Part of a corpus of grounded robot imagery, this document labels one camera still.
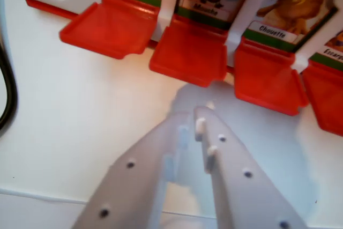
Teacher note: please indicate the snail picture card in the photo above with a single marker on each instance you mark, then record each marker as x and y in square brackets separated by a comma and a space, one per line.
[333, 49]

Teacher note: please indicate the owl picture card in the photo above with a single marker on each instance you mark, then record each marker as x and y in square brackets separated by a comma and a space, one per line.
[294, 11]

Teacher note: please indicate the red flap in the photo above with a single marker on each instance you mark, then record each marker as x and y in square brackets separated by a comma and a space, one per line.
[265, 81]
[187, 54]
[112, 30]
[327, 97]

